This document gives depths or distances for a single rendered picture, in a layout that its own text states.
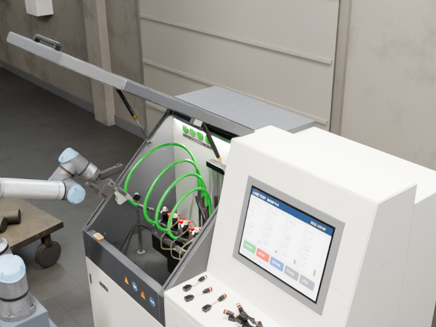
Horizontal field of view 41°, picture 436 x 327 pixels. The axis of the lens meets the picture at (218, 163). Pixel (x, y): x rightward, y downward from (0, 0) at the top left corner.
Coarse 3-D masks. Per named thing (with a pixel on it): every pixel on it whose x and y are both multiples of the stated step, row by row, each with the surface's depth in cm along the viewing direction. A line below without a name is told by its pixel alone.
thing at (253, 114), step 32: (192, 96) 292; (224, 96) 291; (256, 128) 250; (288, 128) 250; (384, 160) 227; (416, 192) 202; (416, 224) 201; (416, 256) 209; (416, 288) 218; (416, 320) 228
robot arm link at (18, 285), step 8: (8, 256) 228; (16, 256) 229; (0, 264) 224; (8, 264) 225; (16, 264) 225; (24, 264) 229; (0, 272) 221; (8, 272) 221; (16, 272) 223; (24, 272) 226; (0, 280) 222; (8, 280) 222; (16, 280) 223; (24, 280) 227; (0, 288) 224; (8, 288) 223; (16, 288) 224; (24, 288) 228; (0, 296) 226; (8, 296) 225; (16, 296) 226
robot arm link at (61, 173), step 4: (60, 168) 240; (64, 168) 239; (56, 172) 239; (60, 172) 239; (64, 172) 239; (68, 172) 239; (52, 176) 239; (56, 176) 238; (60, 176) 237; (64, 176) 237; (68, 176) 238; (72, 176) 241; (52, 180) 238; (56, 180) 236; (60, 180) 235
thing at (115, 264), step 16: (96, 240) 272; (96, 256) 277; (112, 256) 262; (112, 272) 267; (128, 272) 253; (144, 272) 248; (128, 288) 258; (144, 288) 245; (160, 288) 238; (144, 304) 249
